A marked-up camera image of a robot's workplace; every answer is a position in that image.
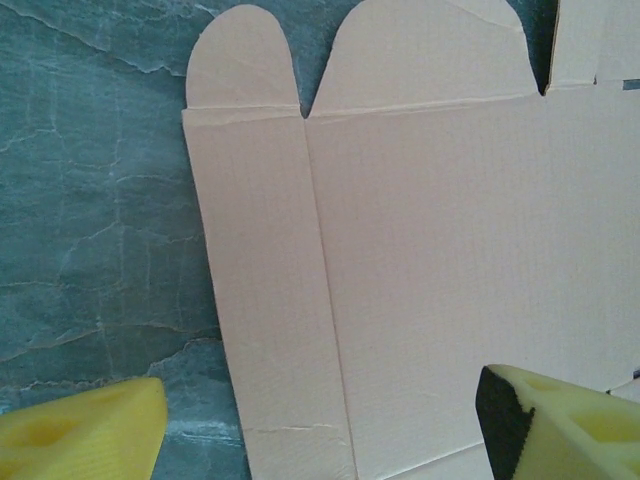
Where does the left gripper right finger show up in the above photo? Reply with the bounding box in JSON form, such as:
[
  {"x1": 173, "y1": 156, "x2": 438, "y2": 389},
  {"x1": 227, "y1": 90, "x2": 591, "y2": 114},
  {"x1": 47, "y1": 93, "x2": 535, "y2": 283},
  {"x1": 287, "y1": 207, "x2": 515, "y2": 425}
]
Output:
[{"x1": 474, "y1": 363, "x2": 640, "y2": 480}]

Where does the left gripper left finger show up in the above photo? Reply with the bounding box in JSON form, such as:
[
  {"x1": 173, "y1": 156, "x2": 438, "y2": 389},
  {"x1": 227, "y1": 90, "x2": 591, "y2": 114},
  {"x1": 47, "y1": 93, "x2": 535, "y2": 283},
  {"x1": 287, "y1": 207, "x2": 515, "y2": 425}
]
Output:
[{"x1": 0, "y1": 377, "x2": 169, "y2": 480}]

